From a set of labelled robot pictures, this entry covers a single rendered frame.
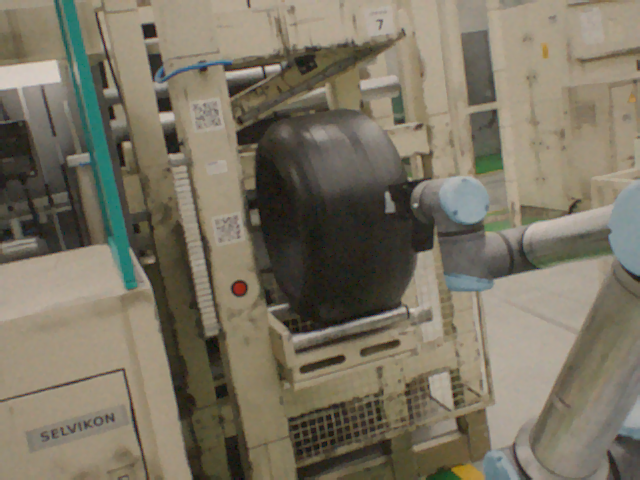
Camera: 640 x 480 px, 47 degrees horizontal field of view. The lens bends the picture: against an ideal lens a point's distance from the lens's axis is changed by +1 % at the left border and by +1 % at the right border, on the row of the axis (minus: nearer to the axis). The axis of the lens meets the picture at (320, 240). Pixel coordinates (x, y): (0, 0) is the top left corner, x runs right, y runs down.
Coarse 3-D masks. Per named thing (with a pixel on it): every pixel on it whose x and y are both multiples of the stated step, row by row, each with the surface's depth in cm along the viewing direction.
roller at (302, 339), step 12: (372, 312) 196; (384, 312) 196; (396, 312) 196; (408, 312) 197; (336, 324) 192; (348, 324) 192; (360, 324) 193; (372, 324) 194; (384, 324) 196; (300, 336) 189; (312, 336) 189; (324, 336) 190; (336, 336) 192; (300, 348) 189
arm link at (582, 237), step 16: (608, 208) 115; (544, 224) 133; (560, 224) 127; (576, 224) 122; (592, 224) 117; (608, 224) 113; (512, 240) 139; (528, 240) 135; (544, 240) 130; (560, 240) 125; (576, 240) 121; (592, 240) 117; (608, 240) 114; (512, 256) 138; (528, 256) 136; (544, 256) 132; (560, 256) 128; (576, 256) 124; (592, 256) 121; (608, 256) 118; (512, 272) 140
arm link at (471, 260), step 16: (448, 240) 136; (464, 240) 135; (480, 240) 136; (496, 240) 138; (448, 256) 137; (464, 256) 135; (480, 256) 136; (496, 256) 137; (448, 272) 138; (464, 272) 136; (480, 272) 136; (496, 272) 138; (448, 288) 140; (464, 288) 136; (480, 288) 136
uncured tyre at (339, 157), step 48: (288, 144) 182; (336, 144) 180; (384, 144) 183; (288, 192) 181; (336, 192) 174; (384, 192) 177; (288, 240) 227; (336, 240) 174; (384, 240) 178; (288, 288) 209; (336, 288) 180; (384, 288) 186
